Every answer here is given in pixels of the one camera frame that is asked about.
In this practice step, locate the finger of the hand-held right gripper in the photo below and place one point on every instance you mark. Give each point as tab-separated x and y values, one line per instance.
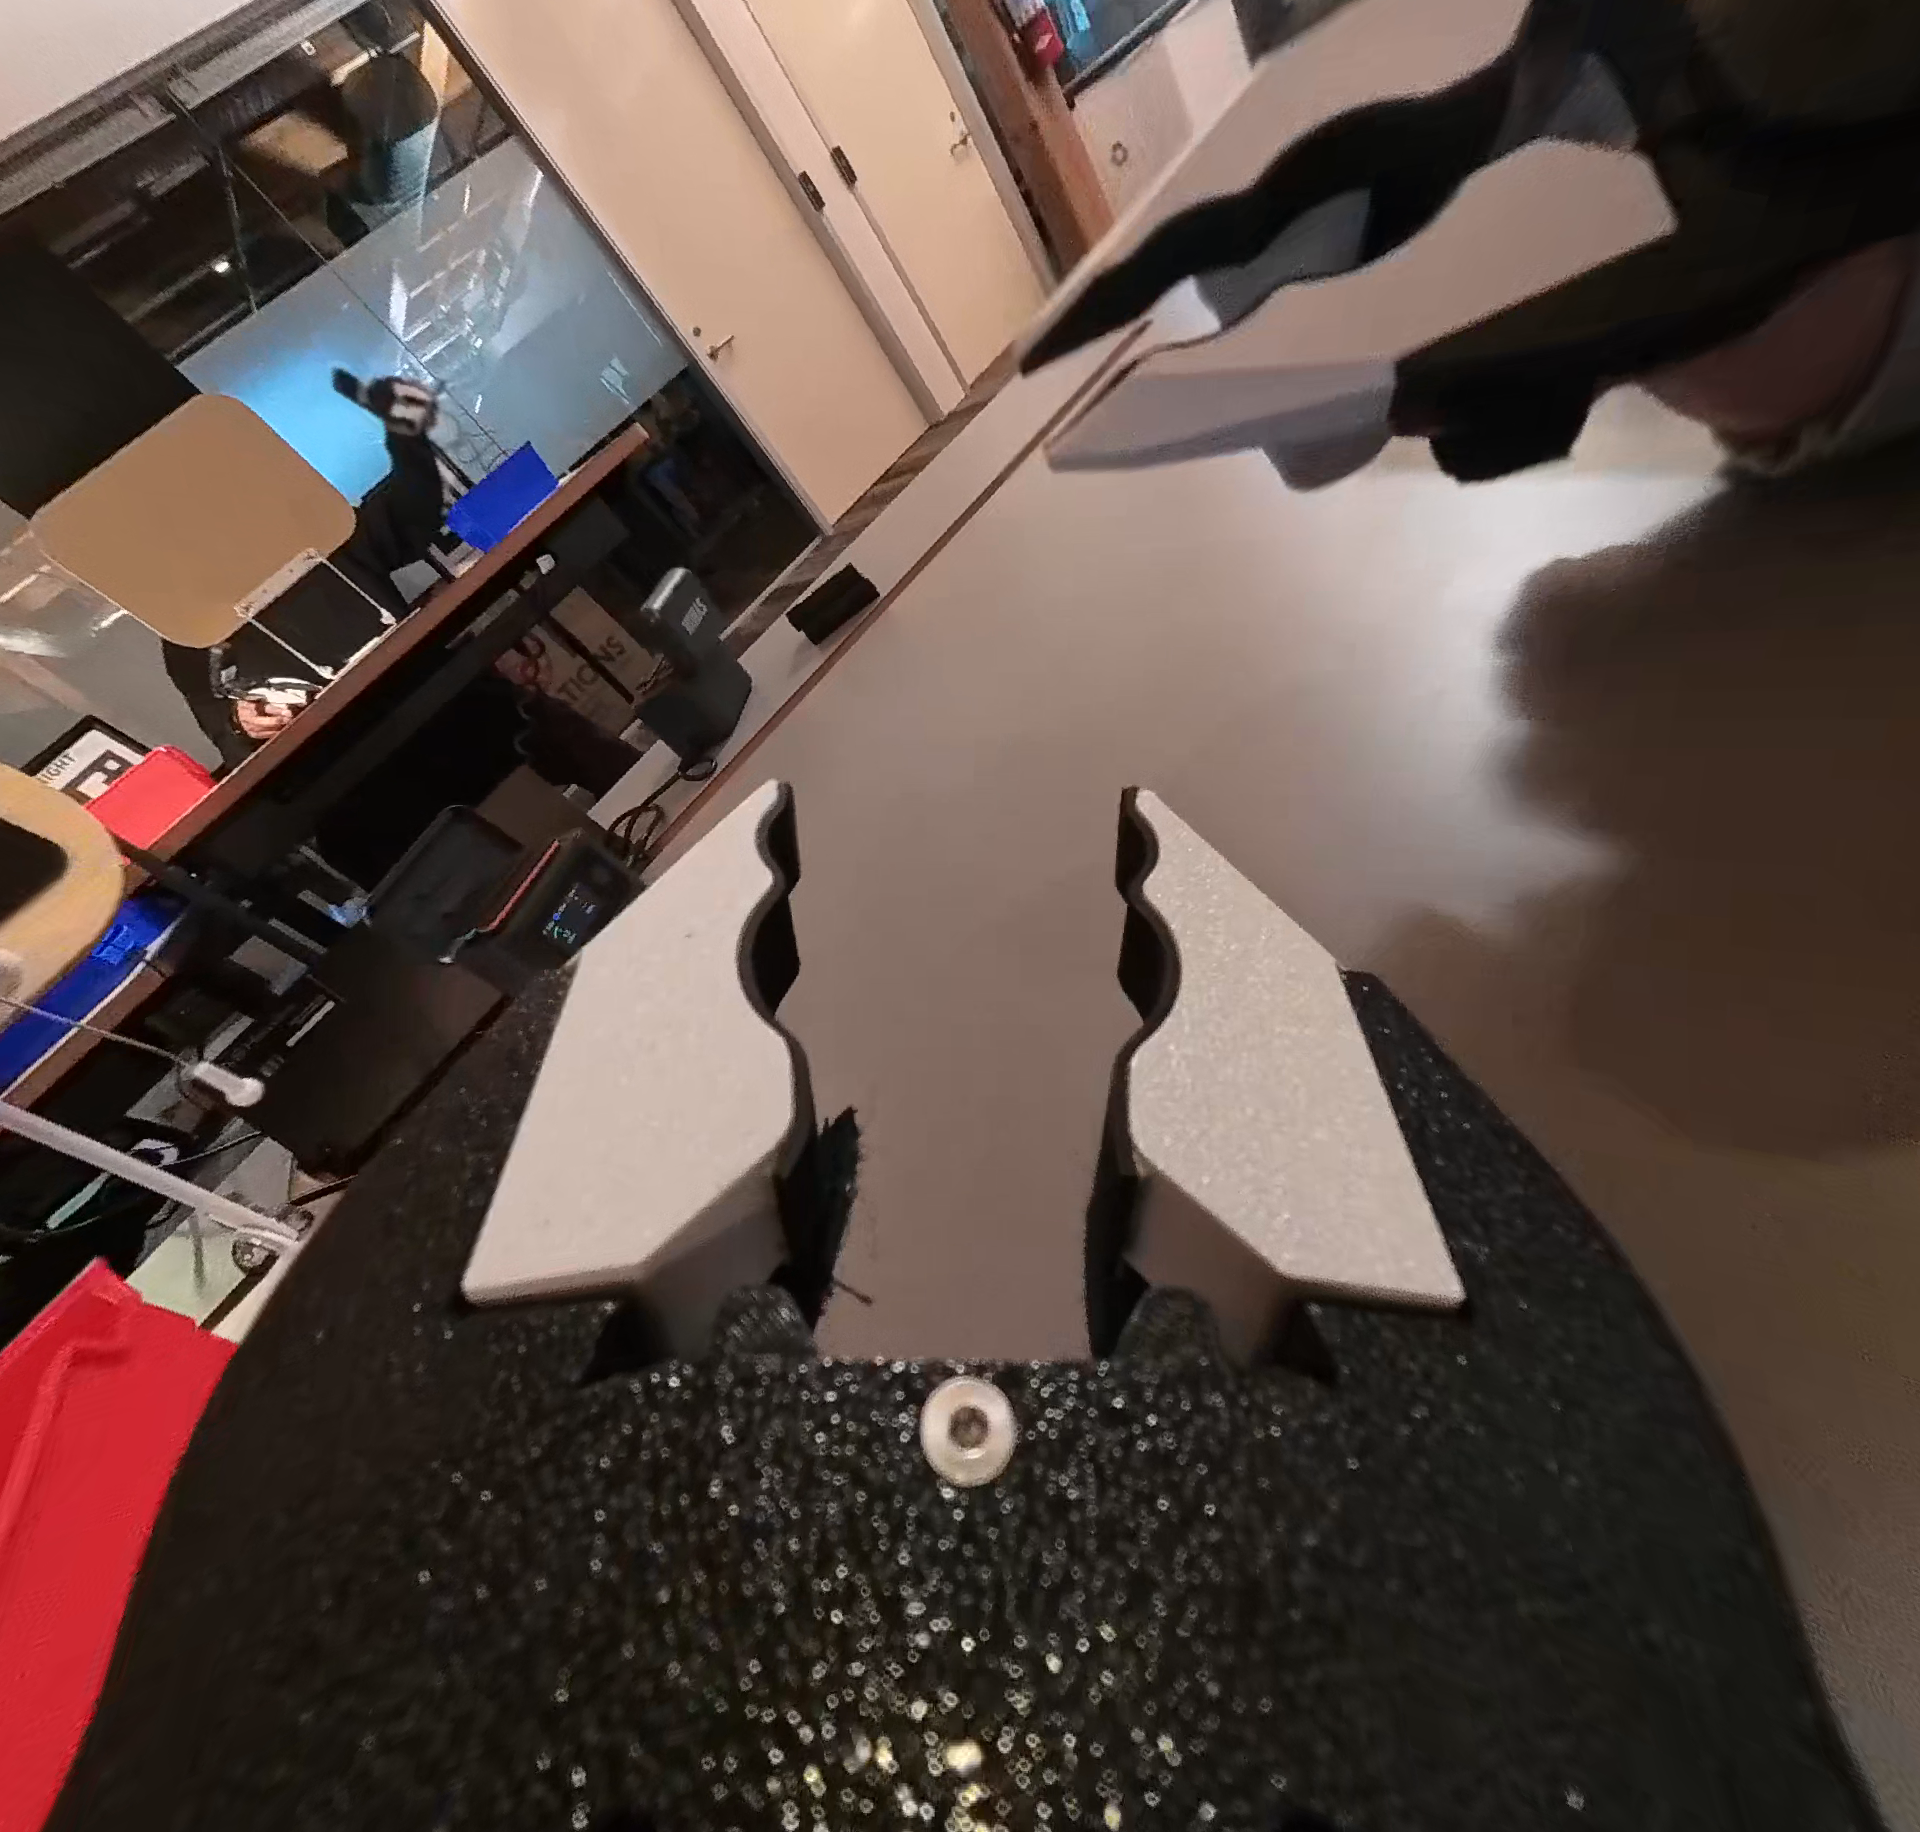
1501	218
1245	398

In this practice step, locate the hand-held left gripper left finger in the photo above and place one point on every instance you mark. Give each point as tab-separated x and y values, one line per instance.
645	1082

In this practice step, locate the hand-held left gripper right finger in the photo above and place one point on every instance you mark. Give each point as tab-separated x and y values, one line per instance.
1275	1112

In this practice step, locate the person's right forearm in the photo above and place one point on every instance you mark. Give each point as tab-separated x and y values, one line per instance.
1860	428

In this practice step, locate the person's right hand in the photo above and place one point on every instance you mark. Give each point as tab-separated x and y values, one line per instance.
1785	347

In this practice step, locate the black open case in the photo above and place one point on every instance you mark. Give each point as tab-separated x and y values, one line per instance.
451	873

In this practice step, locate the dark grey portable power unit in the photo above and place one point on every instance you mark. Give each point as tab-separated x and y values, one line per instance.
697	677

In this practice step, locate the cardboard box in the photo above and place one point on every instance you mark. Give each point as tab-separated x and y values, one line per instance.
586	663

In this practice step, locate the small black box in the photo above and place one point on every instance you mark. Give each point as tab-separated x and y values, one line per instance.
832	604

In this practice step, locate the white double door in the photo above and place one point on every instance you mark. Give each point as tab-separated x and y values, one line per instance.
841	62

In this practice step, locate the brown-edged desk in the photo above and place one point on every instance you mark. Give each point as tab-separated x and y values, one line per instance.
495	566

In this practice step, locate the stack of blue bins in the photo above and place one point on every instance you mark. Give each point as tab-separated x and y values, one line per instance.
91	977

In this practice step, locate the red bin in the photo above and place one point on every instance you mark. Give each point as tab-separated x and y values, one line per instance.
151	797

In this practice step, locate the blue bin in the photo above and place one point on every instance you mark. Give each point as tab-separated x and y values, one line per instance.
501	503

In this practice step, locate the framed black white sign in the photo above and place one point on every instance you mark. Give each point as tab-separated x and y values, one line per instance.
67	768

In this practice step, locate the red box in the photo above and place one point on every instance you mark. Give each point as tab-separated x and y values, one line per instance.
91	1533

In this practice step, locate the plywood board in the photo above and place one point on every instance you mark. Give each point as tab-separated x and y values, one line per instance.
195	519

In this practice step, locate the black monitor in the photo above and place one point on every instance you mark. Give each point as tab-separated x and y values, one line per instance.
75	377

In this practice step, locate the wooden post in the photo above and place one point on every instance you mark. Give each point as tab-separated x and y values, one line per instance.
1035	168

